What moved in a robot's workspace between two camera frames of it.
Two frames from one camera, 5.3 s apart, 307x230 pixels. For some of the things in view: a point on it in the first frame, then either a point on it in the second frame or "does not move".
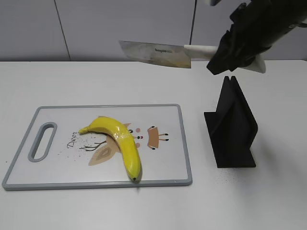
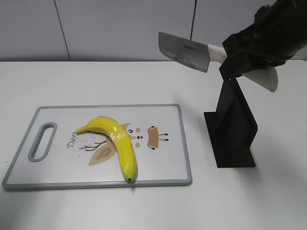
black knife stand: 231,128 does not move
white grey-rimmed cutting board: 70,160 does not move
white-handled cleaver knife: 179,56 → 198,55
